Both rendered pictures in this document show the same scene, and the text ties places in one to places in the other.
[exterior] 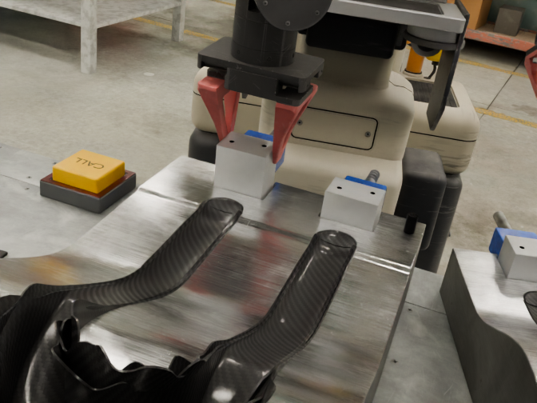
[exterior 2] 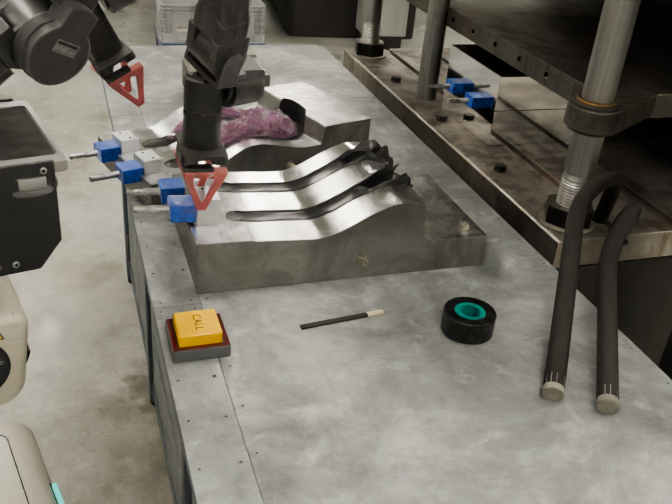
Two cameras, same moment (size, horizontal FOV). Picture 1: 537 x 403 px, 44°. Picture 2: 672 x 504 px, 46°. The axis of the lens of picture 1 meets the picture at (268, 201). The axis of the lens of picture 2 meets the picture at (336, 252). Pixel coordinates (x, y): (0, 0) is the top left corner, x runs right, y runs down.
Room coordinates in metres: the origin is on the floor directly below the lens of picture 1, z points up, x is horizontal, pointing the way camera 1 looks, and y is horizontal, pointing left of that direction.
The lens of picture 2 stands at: (1.09, 1.04, 1.49)
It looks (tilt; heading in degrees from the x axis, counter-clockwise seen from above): 30 degrees down; 233
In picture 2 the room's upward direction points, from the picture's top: 5 degrees clockwise
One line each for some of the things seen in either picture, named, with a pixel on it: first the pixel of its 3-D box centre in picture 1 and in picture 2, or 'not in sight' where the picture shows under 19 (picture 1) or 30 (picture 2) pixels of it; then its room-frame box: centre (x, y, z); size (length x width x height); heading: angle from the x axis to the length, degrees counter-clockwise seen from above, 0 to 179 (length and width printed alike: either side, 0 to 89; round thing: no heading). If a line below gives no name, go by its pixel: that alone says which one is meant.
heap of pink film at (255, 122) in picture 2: not in sight; (237, 121); (0.34, -0.32, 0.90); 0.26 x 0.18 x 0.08; 1
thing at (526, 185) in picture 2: not in sight; (560, 123); (-0.66, -0.28, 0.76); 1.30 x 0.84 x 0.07; 74
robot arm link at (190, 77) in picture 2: not in sight; (206, 92); (0.58, 0.02, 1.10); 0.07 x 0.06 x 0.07; 13
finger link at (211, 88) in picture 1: (243, 106); (201, 178); (0.59, 0.04, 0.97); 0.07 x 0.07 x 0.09; 74
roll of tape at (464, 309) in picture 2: not in sight; (468, 320); (0.31, 0.37, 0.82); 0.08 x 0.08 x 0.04
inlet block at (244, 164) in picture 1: (262, 149); (175, 208); (0.63, 0.01, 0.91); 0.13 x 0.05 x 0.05; 164
